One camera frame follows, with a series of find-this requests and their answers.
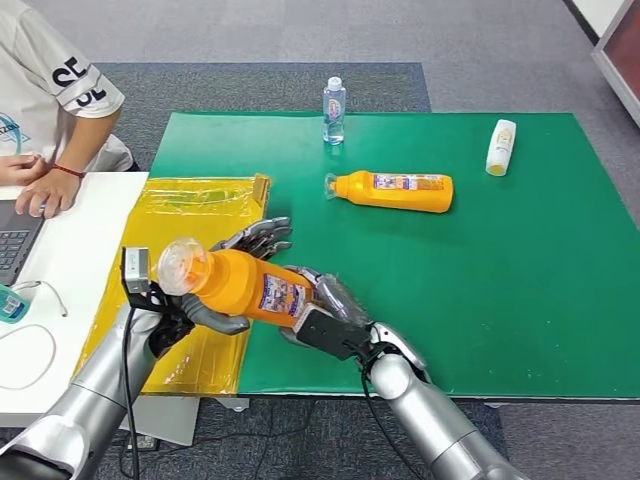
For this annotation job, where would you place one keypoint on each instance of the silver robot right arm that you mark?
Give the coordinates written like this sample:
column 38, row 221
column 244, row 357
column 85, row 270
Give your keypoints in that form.
column 430, row 417

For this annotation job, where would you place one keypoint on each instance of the framed red poster board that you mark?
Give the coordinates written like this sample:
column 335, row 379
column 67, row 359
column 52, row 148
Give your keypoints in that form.
column 625, row 53

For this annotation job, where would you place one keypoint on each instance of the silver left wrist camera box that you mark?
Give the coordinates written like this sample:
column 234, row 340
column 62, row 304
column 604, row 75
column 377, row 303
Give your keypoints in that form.
column 135, row 268

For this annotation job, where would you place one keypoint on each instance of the person's left hand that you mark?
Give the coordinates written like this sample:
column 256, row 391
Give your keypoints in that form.
column 47, row 192

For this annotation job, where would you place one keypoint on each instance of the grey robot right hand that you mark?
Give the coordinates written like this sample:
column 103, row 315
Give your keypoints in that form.
column 340, row 298

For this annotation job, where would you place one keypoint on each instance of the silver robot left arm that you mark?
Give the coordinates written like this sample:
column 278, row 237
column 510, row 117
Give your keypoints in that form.
column 100, row 391

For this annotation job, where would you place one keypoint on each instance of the teal labelled container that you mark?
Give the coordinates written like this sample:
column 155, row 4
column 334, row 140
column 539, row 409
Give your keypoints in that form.
column 12, row 308

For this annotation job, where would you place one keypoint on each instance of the dark grey floor rug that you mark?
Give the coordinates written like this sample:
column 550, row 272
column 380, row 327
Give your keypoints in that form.
column 250, row 86

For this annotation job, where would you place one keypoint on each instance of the small white bottle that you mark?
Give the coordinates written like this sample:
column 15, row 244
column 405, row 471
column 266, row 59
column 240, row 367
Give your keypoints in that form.
column 500, row 149

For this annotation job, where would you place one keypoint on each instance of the person's right hand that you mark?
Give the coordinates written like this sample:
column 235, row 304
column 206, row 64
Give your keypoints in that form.
column 20, row 170

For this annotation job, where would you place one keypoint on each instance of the white table foot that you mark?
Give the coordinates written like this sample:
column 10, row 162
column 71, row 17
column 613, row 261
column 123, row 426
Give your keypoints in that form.
column 232, row 403

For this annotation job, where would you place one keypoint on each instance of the dark grey laptop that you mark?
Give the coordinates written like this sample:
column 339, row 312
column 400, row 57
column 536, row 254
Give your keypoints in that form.
column 17, row 242

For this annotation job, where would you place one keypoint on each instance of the person's left forearm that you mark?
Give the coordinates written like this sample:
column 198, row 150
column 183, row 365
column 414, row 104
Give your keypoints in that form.
column 84, row 146

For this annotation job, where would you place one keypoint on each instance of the green mat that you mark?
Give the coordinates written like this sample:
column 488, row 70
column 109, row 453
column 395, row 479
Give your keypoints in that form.
column 500, row 265

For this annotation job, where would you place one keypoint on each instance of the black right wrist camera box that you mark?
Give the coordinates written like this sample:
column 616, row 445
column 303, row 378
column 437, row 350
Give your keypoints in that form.
column 330, row 334

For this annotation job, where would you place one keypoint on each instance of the yellow taped cardboard sheet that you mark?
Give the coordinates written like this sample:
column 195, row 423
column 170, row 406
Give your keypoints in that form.
column 200, row 205

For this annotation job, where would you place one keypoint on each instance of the clear water bottle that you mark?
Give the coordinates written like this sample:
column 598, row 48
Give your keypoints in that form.
column 333, row 116

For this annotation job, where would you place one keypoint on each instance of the orange bottle with clear cap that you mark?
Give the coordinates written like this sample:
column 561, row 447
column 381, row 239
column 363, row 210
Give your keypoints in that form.
column 235, row 281
column 395, row 199

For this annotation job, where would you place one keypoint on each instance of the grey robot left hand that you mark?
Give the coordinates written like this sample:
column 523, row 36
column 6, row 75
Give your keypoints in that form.
column 265, row 235

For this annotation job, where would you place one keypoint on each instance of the person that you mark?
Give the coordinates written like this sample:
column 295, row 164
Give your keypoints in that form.
column 30, row 66

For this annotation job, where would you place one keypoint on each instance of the grey desk panel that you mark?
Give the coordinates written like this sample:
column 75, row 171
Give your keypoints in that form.
column 175, row 417

